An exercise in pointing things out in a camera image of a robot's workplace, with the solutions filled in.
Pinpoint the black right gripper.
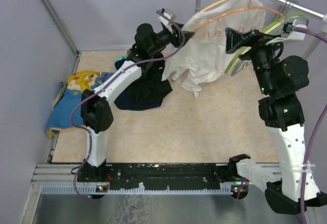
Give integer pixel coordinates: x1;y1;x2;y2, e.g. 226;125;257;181
225;27;287;94

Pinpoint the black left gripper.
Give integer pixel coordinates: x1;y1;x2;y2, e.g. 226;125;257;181
149;22;195;56

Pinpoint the orange hanger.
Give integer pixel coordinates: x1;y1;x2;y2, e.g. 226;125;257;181
188;0;282;39

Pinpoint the cream hanger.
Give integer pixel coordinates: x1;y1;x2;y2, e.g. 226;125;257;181
224;13;309;76

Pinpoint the off-white t-shirt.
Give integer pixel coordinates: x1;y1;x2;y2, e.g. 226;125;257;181
161;0;267;98

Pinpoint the teal t-shirt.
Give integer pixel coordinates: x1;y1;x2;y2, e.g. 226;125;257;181
114;55;128;70

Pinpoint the black t-shirt white trim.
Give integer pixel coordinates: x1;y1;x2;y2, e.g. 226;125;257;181
125;52;174;107

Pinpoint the dark navy t-shirt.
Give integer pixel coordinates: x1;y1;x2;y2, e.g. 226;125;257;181
113;60;164;112

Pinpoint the mint green hanger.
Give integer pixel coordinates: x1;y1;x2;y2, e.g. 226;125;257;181
225;13;309;76

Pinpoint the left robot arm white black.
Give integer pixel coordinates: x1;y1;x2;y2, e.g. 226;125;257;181
80;22;195;182

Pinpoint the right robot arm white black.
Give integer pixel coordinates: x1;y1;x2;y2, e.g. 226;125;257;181
225;28;326;215

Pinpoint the blue Pikachu t-shirt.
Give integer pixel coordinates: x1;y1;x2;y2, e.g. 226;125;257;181
45;71;112;139

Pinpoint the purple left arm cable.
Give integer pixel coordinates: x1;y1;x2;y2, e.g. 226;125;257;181
69;8;186;201

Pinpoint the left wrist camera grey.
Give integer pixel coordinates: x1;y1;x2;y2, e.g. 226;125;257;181
158;8;176;32

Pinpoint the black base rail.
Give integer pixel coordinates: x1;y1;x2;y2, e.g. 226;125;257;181
71;162;241;193

